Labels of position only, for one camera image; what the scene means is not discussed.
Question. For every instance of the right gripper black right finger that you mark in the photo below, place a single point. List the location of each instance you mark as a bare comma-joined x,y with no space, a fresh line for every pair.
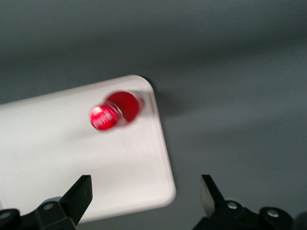
212,202

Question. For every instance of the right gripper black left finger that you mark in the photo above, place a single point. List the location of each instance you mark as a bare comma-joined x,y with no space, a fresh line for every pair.
76,198

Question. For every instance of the white rectangular tray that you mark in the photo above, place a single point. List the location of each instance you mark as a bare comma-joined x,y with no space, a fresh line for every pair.
72,148

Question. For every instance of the red coke bottle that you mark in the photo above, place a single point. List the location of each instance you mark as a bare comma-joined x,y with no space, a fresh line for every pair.
115,110

